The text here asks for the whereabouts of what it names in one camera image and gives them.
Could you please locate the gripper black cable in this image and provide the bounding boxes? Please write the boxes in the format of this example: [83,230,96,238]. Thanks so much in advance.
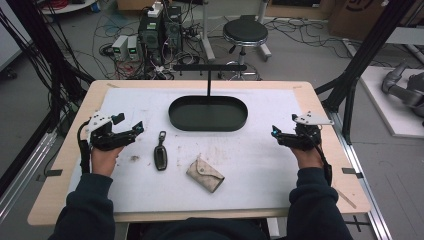
[76,119,93,175]
[307,132,334,187]

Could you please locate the wooden table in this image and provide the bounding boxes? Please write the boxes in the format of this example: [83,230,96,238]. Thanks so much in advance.
[26,79,372,227]

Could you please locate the white round table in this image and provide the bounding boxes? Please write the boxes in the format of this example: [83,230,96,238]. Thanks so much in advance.
[39,0,98,16]

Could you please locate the white floor board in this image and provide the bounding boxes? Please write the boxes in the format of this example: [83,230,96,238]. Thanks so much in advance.
[359,65,424,140]

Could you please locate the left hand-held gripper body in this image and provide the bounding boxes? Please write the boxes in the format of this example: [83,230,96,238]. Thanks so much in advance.
[84,111,135,152]

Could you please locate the black tray with T-bar stand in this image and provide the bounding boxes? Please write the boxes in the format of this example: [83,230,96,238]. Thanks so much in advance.
[167,63,249,133]

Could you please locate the black car key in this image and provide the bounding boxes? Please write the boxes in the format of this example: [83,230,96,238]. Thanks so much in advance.
[153,130,169,172]

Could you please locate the person's right hand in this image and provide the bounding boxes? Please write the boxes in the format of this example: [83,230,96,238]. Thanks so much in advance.
[289,143,325,170]

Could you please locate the black metal frame post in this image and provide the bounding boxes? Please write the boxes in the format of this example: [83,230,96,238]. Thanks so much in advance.
[314,0,417,145]

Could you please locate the white table mat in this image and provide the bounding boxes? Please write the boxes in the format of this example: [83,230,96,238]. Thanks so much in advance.
[67,86,315,215]

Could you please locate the cardboard box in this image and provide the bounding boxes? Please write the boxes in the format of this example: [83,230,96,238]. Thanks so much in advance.
[327,0,412,42]

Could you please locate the black round stool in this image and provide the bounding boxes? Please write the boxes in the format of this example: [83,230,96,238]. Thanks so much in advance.
[222,17,270,81]

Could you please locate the white table leg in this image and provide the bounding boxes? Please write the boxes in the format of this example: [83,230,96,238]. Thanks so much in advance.
[257,0,273,63]
[199,0,217,62]

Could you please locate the black computer tower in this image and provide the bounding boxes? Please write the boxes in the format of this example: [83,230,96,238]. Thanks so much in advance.
[137,12,165,65]
[162,5,184,55]

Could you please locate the grey bench power supply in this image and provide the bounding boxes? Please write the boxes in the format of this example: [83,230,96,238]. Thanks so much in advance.
[111,34,130,61]
[126,35,141,61]

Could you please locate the white power strip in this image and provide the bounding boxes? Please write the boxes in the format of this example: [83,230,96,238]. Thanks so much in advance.
[147,1,165,19]

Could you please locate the person's torso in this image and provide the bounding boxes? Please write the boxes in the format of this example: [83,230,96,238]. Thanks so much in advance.
[142,217,272,240]

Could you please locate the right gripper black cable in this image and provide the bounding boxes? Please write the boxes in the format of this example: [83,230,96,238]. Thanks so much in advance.
[307,132,334,187]

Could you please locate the aluminium rail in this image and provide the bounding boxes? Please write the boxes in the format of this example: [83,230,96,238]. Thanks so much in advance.
[327,110,395,240]
[0,129,60,222]

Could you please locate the person's left hand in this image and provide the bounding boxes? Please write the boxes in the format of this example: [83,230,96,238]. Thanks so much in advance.
[91,145,125,178]

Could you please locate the beige key pouch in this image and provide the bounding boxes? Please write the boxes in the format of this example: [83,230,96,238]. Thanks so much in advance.
[185,156,226,194]

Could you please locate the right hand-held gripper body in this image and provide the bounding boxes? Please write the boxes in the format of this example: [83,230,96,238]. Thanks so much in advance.
[279,111,335,152]

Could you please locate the black frame post with cables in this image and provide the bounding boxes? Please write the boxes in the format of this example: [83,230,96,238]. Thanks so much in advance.
[0,0,97,135]

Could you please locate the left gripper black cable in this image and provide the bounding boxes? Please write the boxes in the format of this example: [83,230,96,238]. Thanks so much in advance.
[76,119,93,175]

